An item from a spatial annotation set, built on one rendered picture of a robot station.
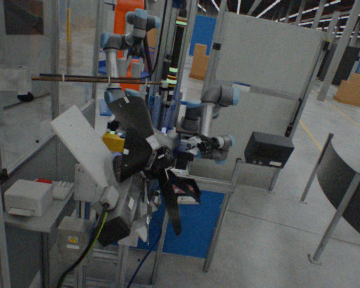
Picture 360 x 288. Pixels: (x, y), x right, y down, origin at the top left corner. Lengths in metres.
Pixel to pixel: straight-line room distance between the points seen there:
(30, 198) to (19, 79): 0.60
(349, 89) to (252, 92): 10.47
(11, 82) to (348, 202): 2.50
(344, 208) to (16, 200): 2.42
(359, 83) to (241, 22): 10.82
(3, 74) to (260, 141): 1.36
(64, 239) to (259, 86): 2.52
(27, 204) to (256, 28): 2.60
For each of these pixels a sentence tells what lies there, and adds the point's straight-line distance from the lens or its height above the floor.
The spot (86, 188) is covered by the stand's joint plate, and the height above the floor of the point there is 1.03.
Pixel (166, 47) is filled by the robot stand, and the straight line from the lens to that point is 2.23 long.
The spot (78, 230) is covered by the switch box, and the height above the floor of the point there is 0.84.
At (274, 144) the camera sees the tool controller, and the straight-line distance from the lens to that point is 1.77.
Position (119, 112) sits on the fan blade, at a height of 1.37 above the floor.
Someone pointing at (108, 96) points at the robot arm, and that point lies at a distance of 2.05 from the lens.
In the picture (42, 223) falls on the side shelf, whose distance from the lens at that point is 1.43.
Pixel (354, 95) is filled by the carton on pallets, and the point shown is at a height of 0.38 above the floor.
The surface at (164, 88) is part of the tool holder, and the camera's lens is 1.23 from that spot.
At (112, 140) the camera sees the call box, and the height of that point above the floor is 1.06.
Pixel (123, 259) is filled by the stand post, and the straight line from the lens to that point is 1.60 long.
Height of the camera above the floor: 1.80
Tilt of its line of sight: 24 degrees down
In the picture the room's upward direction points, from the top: 11 degrees clockwise
